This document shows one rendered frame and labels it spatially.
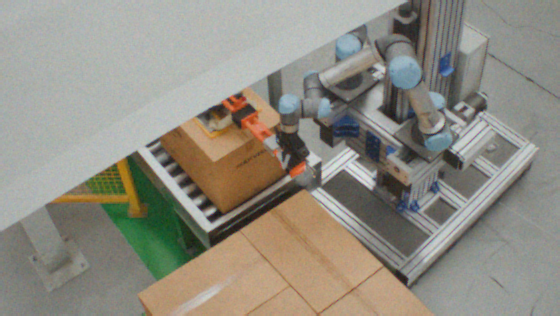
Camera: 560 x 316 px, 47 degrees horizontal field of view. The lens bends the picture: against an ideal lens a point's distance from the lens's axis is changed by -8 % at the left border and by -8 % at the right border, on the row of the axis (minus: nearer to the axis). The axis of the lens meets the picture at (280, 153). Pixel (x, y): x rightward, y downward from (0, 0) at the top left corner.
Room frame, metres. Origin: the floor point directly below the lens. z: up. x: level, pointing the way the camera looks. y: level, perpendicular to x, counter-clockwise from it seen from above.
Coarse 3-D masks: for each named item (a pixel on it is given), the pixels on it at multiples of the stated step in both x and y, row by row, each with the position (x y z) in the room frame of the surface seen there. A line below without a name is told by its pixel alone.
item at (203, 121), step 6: (204, 114) 2.29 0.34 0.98; (210, 114) 2.29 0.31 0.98; (192, 120) 2.28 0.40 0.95; (198, 120) 2.26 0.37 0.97; (204, 120) 2.25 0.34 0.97; (204, 126) 2.22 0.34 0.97; (204, 132) 2.19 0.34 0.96; (210, 132) 2.18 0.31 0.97; (216, 132) 2.18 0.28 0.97; (222, 132) 2.18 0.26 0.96; (210, 138) 2.15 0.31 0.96
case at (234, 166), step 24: (264, 120) 2.25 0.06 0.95; (168, 144) 2.42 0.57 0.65; (192, 144) 2.17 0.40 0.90; (216, 144) 2.12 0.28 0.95; (240, 144) 2.11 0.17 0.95; (192, 168) 2.22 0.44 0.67; (216, 168) 2.02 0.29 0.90; (240, 168) 2.09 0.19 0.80; (264, 168) 2.16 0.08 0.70; (216, 192) 2.04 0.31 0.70; (240, 192) 2.08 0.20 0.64
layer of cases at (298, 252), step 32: (256, 224) 1.95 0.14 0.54; (288, 224) 1.94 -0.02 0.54; (320, 224) 1.92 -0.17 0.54; (224, 256) 1.78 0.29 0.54; (256, 256) 1.77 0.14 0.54; (288, 256) 1.75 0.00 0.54; (320, 256) 1.74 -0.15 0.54; (352, 256) 1.73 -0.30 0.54; (160, 288) 1.61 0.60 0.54; (192, 288) 1.61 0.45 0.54; (224, 288) 1.60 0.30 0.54; (256, 288) 1.59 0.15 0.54; (288, 288) 1.58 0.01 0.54; (320, 288) 1.57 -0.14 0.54; (352, 288) 1.55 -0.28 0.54; (384, 288) 1.53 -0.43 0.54
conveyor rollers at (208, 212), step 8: (160, 144) 2.51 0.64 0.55; (152, 152) 2.47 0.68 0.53; (160, 160) 2.40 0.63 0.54; (168, 160) 2.42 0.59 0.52; (168, 168) 2.33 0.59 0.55; (176, 168) 2.34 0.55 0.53; (176, 176) 2.28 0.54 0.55; (184, 176) 2.28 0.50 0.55; (192, 184) 2.22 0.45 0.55; (272, 184) 2.19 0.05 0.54; (184, 192) 2.17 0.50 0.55; (192, 192) 2.18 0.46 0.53; (192, 200) 2.12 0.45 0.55; (200, 200) 2.12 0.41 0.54; (208, 200) 2.13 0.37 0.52; (208, 208) 2.06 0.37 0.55; (216, 208) 2.06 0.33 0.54; (208, 216) 2.02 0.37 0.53
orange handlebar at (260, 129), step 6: (228, 96) 2.28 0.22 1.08; (222, 102) 2.26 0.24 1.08; (228, 102) 2.25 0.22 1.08; (234, 102) 2.24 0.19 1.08; (228, 108) 2.21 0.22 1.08; (234, 108) 2.21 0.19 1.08; (252, 120) 2.13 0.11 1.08; (258, 120) 2.12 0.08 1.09; (246, 126) 2.09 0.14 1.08; (252, 126) 2.08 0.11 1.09; (258, 126) 2.08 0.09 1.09; (264, 126) 2.08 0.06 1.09; (252, 132) 2.06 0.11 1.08; (258, 132) 2.04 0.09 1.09; (264, 132) 2.05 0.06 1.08; (270, 132) 2.04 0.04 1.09; (258, 138) 2.02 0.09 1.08; (264, 138) 2.01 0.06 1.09; (276, 150) 1.94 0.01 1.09; (276, 156) 1.91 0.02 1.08; (300, 168) 1.83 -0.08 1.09
